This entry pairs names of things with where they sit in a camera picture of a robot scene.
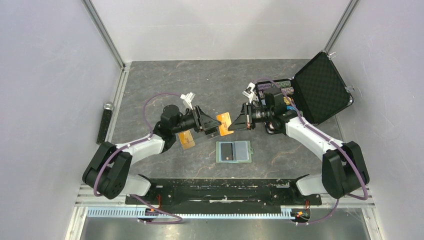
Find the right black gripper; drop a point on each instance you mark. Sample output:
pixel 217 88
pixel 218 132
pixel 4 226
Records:
pixel 243 121

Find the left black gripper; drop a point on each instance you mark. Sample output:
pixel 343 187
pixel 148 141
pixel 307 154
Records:
pixel 207 122

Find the clear plastic card box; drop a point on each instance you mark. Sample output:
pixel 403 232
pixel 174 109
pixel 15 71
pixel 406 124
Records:
pixel 199 137

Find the green leather card holder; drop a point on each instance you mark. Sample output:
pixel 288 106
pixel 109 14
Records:
pixel 242 151

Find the orange credit card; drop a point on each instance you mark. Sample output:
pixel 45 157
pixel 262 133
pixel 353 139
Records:
pixel 186 139
pixel 225 120

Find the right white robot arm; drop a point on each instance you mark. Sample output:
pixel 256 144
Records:
pixel 343 169

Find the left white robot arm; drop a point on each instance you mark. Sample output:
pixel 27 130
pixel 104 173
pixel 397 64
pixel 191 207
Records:
pixel 108 172

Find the black poker chip case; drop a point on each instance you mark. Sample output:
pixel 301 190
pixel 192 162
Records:
pixel 317 91

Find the black tool silver knob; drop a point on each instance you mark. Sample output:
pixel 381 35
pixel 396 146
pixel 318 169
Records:
pixel 106 118

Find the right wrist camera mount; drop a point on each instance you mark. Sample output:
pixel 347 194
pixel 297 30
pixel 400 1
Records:
pixel 250 91

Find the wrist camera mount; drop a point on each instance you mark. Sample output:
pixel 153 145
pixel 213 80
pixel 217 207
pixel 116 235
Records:
pixel 187 100
pixel 250 91

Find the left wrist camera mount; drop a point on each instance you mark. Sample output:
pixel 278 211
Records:
pixel 187 100

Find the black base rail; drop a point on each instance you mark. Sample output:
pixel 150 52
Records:
pixel 268 191

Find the white slotted cable duct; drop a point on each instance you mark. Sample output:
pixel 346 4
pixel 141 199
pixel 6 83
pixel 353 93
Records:
pixel 146 213

